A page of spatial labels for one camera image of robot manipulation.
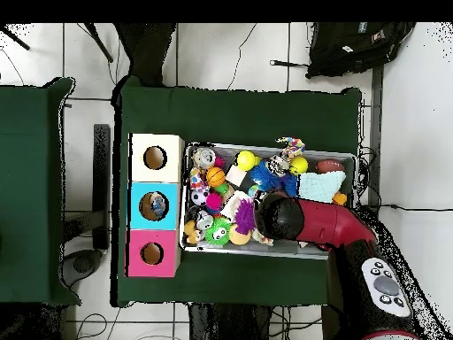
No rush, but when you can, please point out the wooden box with three holes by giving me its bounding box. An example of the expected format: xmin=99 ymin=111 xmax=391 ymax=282
xmin=127 ymin=133 xmax=186 ymax=279

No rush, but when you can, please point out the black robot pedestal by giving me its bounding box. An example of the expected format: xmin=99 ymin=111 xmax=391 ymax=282
xmin=185 ymin=303 xmax=284 ymax=340

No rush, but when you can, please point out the colourful polka dot cloth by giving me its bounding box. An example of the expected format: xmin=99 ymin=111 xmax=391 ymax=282
xmin=251 ymin=230 xmax=276 ymax=248

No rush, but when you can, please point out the small brown football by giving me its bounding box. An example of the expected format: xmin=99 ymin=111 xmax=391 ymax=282
xmin=315 ymin=158 xmax=347 ymax=174

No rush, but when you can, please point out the clear mesh bin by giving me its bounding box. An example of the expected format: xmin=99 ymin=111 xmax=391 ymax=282
xmin=180 ymin=141 xmax=358 ymax=260

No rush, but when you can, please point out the small orange basketball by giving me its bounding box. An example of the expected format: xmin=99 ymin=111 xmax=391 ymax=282
xmin=205 ymin=166 xmax=227 ymax=188

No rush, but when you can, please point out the purple spiky ball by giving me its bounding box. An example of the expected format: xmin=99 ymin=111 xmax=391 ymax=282
xmin=234 ymin=197 xmax=257 ymax=235

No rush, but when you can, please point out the black backpack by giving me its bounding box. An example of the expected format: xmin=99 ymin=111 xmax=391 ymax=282
xmin=305 ymin=22 xmax=418 ymax=79

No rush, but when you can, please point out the dark green table cloth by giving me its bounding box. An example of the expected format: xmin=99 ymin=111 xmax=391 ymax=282
xmin=112 ymin=75 xmax=364 ymax=309
xmin=0 ymin=76 xmax=78 ymax=307

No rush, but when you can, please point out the mint green knitted cloth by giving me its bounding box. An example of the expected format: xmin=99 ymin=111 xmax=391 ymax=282
xmin=296 ymin=169 xmax=348 ymax=205

